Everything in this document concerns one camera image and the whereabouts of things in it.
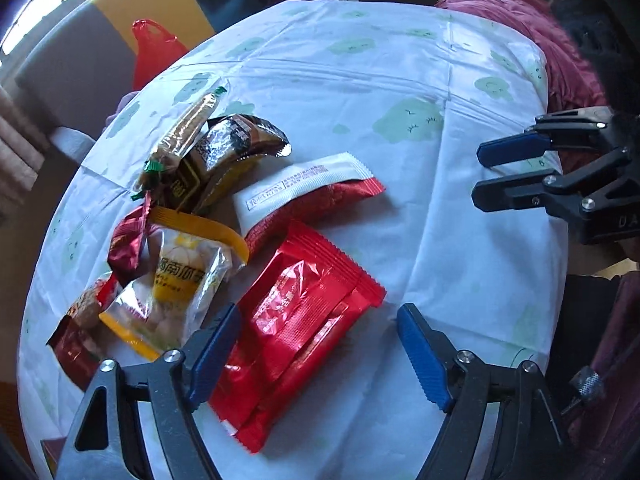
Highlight large red foil snack packet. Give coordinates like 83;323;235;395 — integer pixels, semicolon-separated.
207;220;387;453

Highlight white cloud-print tablecloth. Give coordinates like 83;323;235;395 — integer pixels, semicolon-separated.
17;0;571;480

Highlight maroon gold-pattern snack packet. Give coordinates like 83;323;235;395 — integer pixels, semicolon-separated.
46;317;103;392

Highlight white and red snack packet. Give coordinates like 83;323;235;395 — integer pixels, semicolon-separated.
234;152;386;256

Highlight red quilt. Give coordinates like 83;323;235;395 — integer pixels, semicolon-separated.
435;0;608;116

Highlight black and gold snack packet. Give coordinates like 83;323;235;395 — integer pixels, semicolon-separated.
160;114;293;211

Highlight brown wafer packet green ends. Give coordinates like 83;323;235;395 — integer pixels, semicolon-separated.
131;86;228;203

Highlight small red foil snack packet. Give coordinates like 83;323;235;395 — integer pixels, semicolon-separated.
107;192;158;286

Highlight person's dark clothing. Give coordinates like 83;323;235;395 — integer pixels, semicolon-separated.
550;260;640;461

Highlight clear yellow-edged snack packet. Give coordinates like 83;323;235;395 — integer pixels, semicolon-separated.
99;205;250;361

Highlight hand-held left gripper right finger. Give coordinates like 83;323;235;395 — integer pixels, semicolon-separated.
395;302;576;480

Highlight red plastic bag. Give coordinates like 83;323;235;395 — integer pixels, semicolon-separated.
131;19;192;92

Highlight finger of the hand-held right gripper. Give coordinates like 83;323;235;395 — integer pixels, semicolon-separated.
471;147;631;213
476;106;616;167

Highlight window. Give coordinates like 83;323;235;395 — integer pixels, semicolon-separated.
0;0;131;56

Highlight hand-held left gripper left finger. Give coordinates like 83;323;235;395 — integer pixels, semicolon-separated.
55;302;243;480

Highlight grey yellow blue sofa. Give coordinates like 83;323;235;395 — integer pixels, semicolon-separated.
15;0;236;146

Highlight beige striped curtain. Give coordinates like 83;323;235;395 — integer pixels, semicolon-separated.
0;85;51;206

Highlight dark cloth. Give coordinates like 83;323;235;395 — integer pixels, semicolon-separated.
552;0;640;116

